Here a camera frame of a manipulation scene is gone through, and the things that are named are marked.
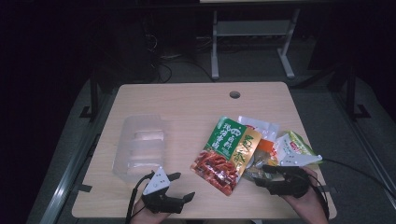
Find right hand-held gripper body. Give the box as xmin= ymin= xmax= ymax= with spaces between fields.
xmin=274 ymin=153 xmax=324 ymax=199

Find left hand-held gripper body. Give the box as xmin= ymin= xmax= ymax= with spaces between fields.
xmin=141 ymin=166 xmax=185 ymax=215

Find clear plastic container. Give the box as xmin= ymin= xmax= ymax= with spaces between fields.
xmin=111 ymin=114 xmax=171 ymax=183

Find white and orange food packet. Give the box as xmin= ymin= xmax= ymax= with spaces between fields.
xmin=237 ymin=115 xmax=281 ymax=182

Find green and gold sauce packet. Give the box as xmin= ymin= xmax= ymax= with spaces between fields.
xmin=190 ymin=116 xmax=262 ymax=197

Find person's right hand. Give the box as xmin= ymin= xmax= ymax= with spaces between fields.
xmin=281 ymin=166 xmax=330 ymax=224

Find person's left hand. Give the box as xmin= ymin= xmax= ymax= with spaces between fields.
xmin=130 ymin=199 xmax=171 ymax=224

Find white and light green packet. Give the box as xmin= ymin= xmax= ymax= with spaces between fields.
xmin=274 ymin=130 xmax=323 ymax=166

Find black metal stand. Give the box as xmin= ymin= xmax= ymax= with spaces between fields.
xmin=345 ymin=66 xmax=372 ymax=121
xmin=78 ymin=69 xmax=101 ymax=121

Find white metal stand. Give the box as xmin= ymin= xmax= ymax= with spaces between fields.
xmin=210 ymin=8 xmax=302 ymax=80

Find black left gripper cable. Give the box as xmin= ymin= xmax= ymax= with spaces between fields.
xmin=124 ymin=172 xmax=156 ymax=224

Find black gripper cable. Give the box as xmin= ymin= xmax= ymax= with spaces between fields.
xmin=309 ymin=158 xmax=396 ymax=200
xmin=124 ymin=172 xmax=156 ymax=224

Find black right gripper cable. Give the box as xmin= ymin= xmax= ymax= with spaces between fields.
xmin=309 ymin=158 xmax=396 ymax=200

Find black floor cables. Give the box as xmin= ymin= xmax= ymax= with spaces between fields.
xmin=151 ymin=57 xmax=217 ymax=84

